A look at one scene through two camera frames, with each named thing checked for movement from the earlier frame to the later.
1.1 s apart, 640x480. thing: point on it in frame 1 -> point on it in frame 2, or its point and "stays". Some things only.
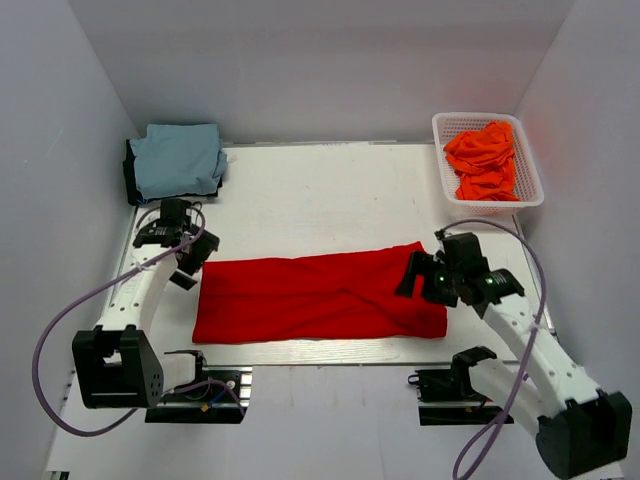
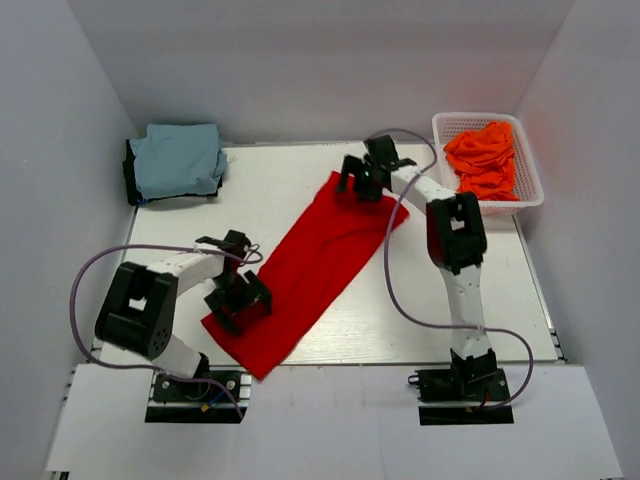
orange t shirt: [484, 159] stays
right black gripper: [423, 264] -> [352, 165]
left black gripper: [205, 245] -> [254, 285]
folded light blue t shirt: [178, 158] stays
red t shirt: [327, 297] -> [308, 270]
